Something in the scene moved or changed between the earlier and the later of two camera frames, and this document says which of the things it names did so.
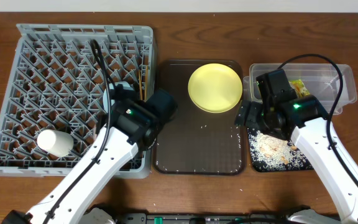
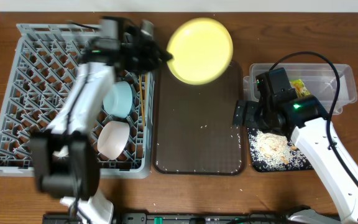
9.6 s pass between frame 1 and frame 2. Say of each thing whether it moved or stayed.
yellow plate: moved
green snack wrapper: stayed
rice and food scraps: stayed
